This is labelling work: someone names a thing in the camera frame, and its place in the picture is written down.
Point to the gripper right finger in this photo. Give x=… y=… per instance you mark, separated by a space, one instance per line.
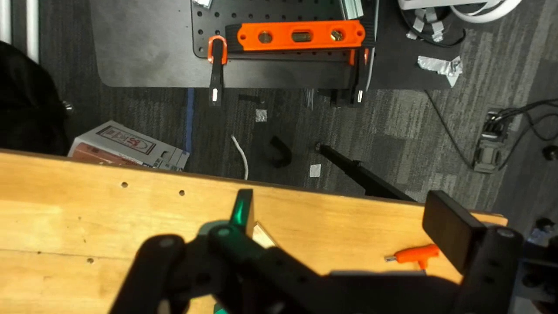
x=453 y=226

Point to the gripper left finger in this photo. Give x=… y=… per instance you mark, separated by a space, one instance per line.
x=244 y=270

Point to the light wooden block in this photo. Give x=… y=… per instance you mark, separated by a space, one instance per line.
x=263 y=237

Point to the grey floor socket box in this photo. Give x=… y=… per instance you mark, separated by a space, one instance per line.
x=490 y=146

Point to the black curved piece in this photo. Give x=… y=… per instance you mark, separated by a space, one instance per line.
x=282 y=152

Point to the crumpled silver foil tape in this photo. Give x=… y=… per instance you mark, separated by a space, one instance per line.
x=440 y=66

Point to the printed cardboard box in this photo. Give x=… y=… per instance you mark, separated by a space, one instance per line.
x=130 y=146

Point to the orange and black clamp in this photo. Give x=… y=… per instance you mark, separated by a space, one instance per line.
x=360 y=78
x=216 y=74

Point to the orange spirit level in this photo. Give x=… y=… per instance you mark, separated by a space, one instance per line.
x=301 y=37

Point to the silver aluminium profile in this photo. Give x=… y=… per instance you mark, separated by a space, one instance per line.
x=352 y=8

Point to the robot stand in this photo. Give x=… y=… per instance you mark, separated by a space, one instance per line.
x=148 y=43

